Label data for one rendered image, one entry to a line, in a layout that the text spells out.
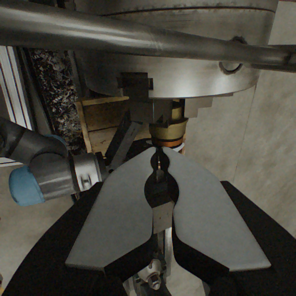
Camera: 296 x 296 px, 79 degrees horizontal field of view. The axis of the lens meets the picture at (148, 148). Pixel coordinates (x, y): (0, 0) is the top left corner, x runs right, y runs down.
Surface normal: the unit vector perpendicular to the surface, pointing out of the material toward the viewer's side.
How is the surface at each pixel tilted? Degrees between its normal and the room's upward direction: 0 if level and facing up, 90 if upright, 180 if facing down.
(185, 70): 21
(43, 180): 37
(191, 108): 15
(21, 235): 0
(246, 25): 4
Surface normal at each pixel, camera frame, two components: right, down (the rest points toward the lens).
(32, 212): 0.39, 0.45
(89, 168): 0.29, -0.23
